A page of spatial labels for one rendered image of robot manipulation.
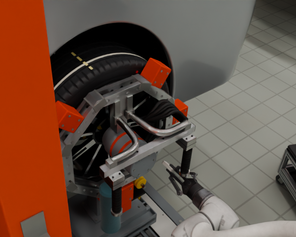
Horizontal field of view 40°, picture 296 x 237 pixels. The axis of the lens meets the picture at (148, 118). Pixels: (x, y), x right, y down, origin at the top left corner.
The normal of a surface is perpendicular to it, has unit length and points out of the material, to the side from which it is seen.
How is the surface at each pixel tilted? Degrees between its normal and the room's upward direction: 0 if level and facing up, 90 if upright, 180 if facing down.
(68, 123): 90
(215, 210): 8
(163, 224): 0
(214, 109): 0
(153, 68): 55
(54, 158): 90
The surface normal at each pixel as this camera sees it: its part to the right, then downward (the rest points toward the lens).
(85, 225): 0.05, -0.76
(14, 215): 0.61, 0.53
